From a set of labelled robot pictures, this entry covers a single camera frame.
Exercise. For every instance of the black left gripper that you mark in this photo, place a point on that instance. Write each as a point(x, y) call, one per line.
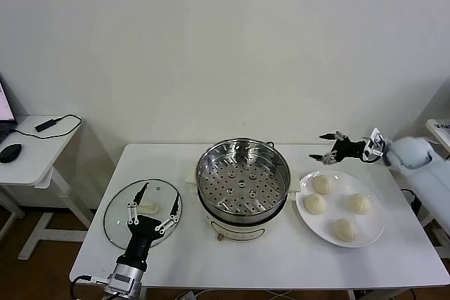
point(140, 233)

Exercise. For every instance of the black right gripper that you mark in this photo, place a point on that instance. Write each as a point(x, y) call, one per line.
point(348, 149)

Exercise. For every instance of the white steamed baozi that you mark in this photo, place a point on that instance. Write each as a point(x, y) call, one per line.
point(345, 230)
point(323, 184)
point(315, 204)
point(359, 204)

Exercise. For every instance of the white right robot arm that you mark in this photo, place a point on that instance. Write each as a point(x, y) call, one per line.
point(409, 154)

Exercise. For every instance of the perforated stainless steel steamer basket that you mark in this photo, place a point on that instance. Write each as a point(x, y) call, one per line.
point(225, 180)

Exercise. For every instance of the white electric cooker pot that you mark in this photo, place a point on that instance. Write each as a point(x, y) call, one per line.
point(239, 231)

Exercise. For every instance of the white oval plate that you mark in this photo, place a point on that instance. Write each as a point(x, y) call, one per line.
point(371, 226)

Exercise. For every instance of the white stand with label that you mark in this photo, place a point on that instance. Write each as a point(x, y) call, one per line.
point(439, 131)

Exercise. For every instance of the white side table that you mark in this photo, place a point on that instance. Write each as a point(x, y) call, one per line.
point(31, 163)

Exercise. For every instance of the black adapter box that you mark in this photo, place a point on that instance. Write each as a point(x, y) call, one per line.
point(45, 125)

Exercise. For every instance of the black computer mouse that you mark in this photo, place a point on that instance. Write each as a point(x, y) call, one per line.
point(10, 152)

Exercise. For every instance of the black laptop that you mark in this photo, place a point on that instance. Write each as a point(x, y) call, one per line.
point(5, 103)

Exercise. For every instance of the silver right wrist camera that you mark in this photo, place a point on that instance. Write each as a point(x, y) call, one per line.
point(374, 143)

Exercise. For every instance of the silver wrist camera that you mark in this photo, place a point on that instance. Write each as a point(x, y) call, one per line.
point(374, 143)
point(121, 280)

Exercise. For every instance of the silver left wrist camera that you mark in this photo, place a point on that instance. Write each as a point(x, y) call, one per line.
point(121, 280)

